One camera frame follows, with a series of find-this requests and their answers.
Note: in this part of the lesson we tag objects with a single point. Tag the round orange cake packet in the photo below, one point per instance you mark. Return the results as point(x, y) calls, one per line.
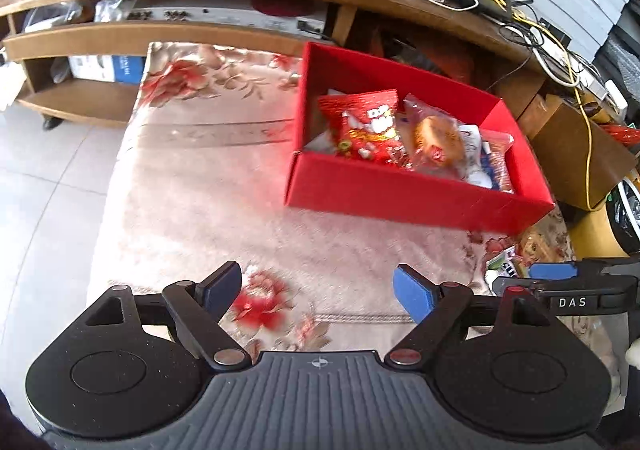
point(438, 139)

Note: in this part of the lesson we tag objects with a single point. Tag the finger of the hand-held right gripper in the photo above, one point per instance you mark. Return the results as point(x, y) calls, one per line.
point(590, 292)
point(552, 271)

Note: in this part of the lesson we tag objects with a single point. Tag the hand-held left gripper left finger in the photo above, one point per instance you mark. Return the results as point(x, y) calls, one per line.
point(223, 287)

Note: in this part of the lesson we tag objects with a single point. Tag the brown cardboard box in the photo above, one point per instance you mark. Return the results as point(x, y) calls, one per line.
point(575, 149)

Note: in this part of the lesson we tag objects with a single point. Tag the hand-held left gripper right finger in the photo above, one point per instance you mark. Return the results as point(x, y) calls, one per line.
point(413, 295)

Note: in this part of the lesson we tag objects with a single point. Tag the white power strip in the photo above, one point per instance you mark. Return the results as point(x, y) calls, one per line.
point(609, 90)

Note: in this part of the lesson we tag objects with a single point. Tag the floral pink tablecloth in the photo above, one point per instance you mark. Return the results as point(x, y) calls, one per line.
point(210, 169)

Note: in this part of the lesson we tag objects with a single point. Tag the red gummy candy packet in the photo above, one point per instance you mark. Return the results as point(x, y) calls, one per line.
point(365, 129)

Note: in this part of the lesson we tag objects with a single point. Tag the blue and white box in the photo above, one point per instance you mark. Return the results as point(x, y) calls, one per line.
point(107, 68)

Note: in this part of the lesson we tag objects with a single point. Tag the brown striped biscuit packet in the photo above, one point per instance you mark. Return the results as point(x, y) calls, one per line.
point(507, 262)

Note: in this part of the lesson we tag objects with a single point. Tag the red glossy bag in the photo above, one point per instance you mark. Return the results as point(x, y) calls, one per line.
point(625, 132)

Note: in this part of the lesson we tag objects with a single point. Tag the silver media player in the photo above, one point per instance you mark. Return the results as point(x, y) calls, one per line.
point(215, 17)

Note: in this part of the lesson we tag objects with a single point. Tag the dark red round object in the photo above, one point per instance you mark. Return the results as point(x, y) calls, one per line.
point(280, 5)

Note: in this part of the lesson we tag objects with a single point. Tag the red cardboard box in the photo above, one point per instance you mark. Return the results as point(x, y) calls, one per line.
point(400, 195)

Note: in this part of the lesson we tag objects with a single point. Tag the clear plastic bag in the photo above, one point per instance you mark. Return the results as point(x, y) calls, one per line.
point(59, 12)

